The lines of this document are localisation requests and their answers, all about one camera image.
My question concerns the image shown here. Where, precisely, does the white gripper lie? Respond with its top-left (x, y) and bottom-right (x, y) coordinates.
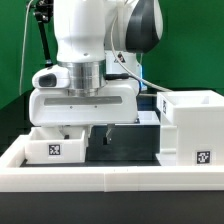
top-left (28, 78), bottom-right (140, 146)

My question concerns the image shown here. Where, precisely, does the white drawer tray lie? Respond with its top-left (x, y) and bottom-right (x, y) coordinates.
top-left (25, 126), bottom-right (89, 164)

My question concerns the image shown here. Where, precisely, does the white drawer cabinet box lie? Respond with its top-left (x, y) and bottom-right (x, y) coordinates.
top-left (157, 90), bottom-right (224, 166)

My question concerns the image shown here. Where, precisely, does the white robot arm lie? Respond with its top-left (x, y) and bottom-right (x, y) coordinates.
top-left (29, 0), bottom-right (163, 130)

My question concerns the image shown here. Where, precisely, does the white base tag plate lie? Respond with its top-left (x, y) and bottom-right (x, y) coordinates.
top-left (137, 111), bottom-right (160, 125)

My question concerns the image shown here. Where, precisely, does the white U-shaped border frame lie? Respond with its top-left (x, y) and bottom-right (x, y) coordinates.
top-left (0, 135), bottom-right (224, 192)

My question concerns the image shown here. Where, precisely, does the black camera stand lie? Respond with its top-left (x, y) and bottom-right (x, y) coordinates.
top-left (34, 0), bottom-right (54, 67)

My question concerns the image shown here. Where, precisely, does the white cable on left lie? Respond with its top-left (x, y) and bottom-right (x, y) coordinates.
top-left (18, 0), bottom-right (36, 96)

